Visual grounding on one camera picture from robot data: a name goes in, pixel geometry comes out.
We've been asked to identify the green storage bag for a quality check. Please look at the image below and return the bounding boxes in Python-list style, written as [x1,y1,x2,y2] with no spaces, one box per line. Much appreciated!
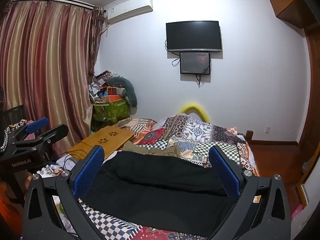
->
[91,97,131,123]

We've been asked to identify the white curtain rail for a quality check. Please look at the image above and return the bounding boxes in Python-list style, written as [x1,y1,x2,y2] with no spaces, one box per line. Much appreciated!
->
[11,0,96,9]

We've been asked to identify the small wall-mounted monitor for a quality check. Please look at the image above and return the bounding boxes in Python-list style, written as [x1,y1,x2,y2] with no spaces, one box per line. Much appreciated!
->
[179,51,211,75]

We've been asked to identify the yellow foam tube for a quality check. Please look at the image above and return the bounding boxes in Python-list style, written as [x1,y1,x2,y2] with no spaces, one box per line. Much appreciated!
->
[180,102,211,122]

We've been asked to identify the wall-mounted black television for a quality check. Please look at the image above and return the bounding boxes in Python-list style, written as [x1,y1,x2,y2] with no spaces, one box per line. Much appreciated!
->
[166,20,223,53]

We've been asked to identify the striped orange patterned cloth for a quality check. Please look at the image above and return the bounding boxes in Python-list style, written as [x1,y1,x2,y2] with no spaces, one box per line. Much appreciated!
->
[114,117,157,144]

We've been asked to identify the grey plush pillow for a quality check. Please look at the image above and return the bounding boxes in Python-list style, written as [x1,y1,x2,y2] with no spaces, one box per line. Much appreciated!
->
[106,76,138,107]

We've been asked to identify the wooden door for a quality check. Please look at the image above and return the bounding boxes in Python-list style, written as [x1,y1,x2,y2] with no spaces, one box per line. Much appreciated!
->
[297,22,320,193]

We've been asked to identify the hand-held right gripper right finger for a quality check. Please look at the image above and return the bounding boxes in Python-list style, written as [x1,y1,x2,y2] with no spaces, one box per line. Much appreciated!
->
[209,145,293,240]

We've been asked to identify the wooden lap desk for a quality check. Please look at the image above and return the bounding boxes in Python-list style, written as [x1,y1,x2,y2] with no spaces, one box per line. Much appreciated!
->
[67,126,135,160]

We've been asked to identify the wooden overhead cabinet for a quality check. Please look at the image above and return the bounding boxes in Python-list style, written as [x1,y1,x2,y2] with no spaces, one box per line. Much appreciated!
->
[267,0,316,29]

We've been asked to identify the khaki pants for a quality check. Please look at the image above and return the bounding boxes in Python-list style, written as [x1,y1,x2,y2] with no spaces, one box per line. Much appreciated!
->
[122,140,181,158]

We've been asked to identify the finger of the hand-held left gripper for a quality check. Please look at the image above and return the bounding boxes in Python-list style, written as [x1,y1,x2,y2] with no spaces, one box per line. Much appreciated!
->
[10,117,49,140]
[30,123,69,147]

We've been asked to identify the striped red curtain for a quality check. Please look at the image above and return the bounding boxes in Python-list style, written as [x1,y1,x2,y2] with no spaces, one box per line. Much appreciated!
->
[0,0,104,161]

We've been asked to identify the pile of clothes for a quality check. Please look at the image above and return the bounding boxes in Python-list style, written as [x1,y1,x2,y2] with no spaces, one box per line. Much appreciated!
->
[88,70,125,103]

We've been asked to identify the patchwork blanket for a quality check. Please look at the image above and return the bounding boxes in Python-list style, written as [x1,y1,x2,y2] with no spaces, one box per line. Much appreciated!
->
[32,114,260,240]

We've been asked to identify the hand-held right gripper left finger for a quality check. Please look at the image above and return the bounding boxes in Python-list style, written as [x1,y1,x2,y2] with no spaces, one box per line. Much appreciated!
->
[22,145,105,240]

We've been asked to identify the black pants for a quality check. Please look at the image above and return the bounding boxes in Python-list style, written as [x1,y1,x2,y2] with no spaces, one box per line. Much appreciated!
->
[80,151,237,238]

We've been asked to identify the white air conditioner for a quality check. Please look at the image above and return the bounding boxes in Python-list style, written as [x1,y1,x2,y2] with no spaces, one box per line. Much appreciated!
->
[103,0,153,24]

